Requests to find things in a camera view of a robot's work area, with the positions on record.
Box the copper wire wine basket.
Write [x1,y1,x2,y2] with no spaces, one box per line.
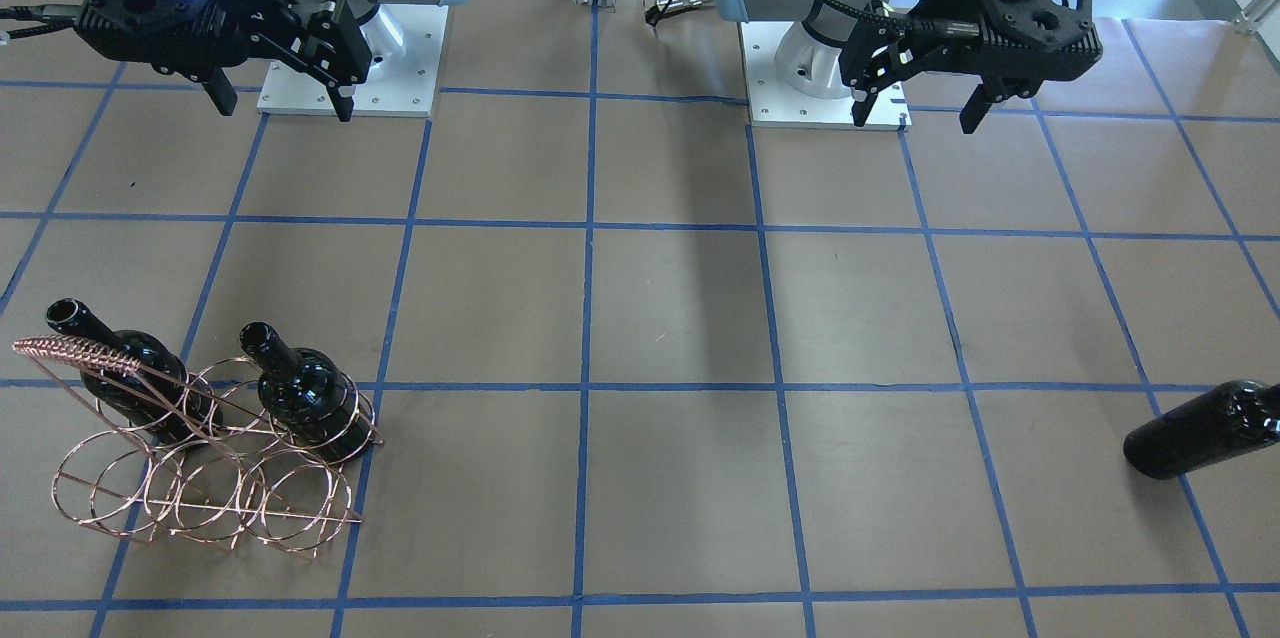
[13,334,362,559]

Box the dark bottle in basket rear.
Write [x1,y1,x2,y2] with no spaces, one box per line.
[45,299,216,447]

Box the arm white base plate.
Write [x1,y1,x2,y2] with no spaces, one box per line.
[739,20,859,129]
[257,3,448,118]

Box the dark bottle in basket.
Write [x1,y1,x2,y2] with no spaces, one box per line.
[239,322,371,465]
[45,299,216,447]

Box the dark wine bottle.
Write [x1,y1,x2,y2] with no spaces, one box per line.
[1123,380,1279,480]

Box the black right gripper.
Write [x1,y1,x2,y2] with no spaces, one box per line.
[76,0,372,122]

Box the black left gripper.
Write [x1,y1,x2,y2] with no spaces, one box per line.
[838,0,1103,135]

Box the dark bottle in basket front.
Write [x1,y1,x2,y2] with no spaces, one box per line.
[239,322,371,465]

